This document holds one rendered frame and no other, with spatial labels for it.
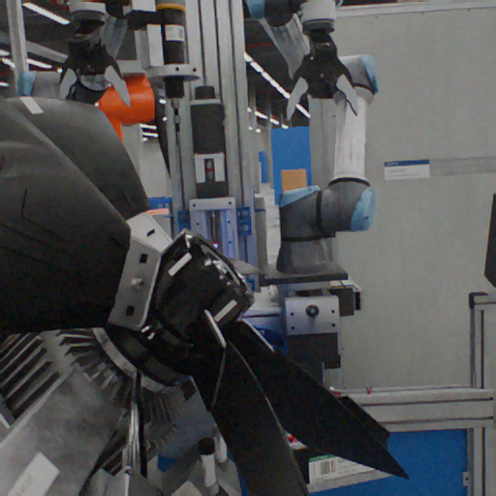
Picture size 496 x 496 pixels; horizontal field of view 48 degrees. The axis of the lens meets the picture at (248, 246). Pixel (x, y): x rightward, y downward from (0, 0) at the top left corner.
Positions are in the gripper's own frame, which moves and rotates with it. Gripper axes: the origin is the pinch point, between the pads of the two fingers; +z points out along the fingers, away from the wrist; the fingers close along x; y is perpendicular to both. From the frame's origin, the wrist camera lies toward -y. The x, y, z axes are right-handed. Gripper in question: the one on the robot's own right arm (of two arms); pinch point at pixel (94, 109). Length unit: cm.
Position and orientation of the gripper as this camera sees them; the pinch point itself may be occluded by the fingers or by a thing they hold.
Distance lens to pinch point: 129.5
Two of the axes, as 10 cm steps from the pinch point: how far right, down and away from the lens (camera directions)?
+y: 0.2, -1.4, 9.9
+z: 0.6, 9.9, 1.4
